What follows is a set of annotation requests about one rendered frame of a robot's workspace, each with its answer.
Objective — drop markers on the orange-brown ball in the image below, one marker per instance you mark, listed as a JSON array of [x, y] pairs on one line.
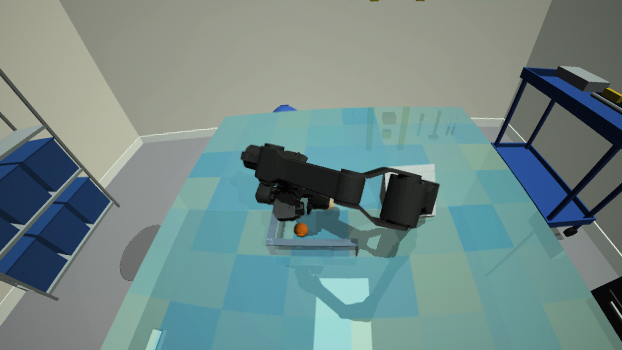
[[300, 229]]

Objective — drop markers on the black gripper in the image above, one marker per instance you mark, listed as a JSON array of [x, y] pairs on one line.
[[264, 195]]

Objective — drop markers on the clear l-shaped low wall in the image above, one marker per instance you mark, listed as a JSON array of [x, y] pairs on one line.
[[309, 250]]

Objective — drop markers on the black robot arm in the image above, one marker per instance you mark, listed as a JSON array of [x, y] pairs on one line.
[[407, 196]]

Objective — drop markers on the translucent beige ball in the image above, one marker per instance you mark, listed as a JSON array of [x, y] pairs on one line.
[[331, 205]]

